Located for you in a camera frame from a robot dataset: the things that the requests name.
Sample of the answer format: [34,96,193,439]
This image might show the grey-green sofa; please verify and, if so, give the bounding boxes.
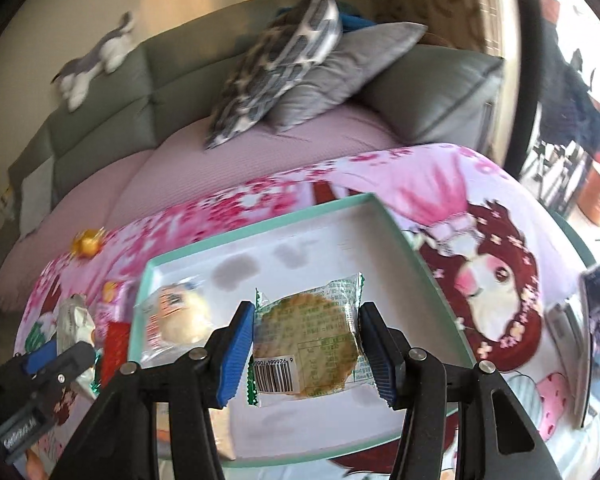
[0,0,506,271]

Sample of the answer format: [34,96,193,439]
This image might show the teal cardboard box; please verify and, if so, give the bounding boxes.
[127,192,478,468]

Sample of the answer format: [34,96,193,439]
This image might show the small bun clear packet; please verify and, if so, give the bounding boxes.
[140,275,214,367]

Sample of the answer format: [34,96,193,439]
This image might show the orange pot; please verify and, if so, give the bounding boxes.
[577,160,600,227]

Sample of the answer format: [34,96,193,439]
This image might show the pink sofa cover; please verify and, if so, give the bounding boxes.
[0,105,402,311]

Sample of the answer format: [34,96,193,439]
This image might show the pink printed blanket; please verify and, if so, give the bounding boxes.
[17,142,600,480]

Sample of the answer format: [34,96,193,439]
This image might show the plain grey pillow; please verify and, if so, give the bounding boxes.
[265,22,429,134]

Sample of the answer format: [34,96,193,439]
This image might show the white snack packet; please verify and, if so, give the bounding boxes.
[55,294,97,361]

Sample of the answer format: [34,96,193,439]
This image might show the black white patterned pillow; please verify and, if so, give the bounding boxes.
[203,0,344,151]

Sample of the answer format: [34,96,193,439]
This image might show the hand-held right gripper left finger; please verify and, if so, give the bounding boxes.
[55,301,257,480]

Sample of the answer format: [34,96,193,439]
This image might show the round cracker clear packet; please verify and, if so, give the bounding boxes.
[247,272,396,408]

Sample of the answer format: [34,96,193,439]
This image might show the red snack packet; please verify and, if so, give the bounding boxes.
[100,321,132,389]

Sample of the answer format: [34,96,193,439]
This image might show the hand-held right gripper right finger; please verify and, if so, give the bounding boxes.
[357,302,564,480]

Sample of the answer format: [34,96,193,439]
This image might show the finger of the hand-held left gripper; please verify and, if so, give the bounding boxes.
[22,345,61,377]
[30,341,99,387]

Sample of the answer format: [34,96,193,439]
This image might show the black folding chair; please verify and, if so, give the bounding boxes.
[530,0,600,211]

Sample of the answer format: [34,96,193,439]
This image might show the gold wrapped candy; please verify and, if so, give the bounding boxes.
[70,227,106,261]

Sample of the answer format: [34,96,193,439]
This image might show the grey white plush toy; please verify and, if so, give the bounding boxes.
[50,11,137,113]

